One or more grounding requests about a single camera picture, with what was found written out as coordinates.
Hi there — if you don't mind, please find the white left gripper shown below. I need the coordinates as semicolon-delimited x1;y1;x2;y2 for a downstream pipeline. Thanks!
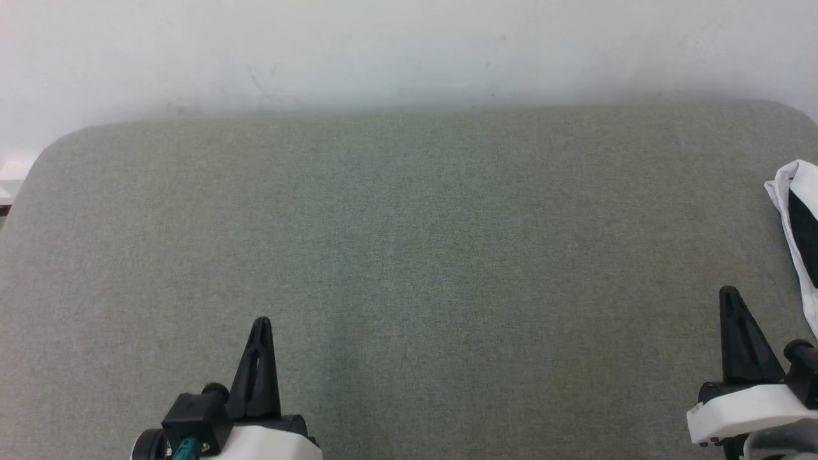
134;316;324;460

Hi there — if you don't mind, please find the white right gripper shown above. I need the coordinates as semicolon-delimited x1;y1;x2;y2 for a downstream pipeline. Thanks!
686;285;818;447

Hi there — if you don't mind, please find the black and white shirt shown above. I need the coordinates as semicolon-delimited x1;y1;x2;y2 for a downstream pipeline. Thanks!
765;160;818;339

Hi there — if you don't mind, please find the grey fabric sofa cushion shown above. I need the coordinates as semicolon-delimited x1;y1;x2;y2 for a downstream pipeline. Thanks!
0;99;818;460

